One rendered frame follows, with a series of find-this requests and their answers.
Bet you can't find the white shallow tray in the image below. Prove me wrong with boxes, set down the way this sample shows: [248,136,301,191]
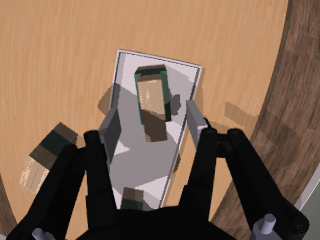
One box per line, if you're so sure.
[107,49,202,211]

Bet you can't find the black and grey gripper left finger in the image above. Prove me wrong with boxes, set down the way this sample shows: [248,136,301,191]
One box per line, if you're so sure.
[6,107,122,240]

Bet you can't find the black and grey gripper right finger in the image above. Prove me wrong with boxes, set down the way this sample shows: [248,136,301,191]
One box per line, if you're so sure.
[165,100,310,240]

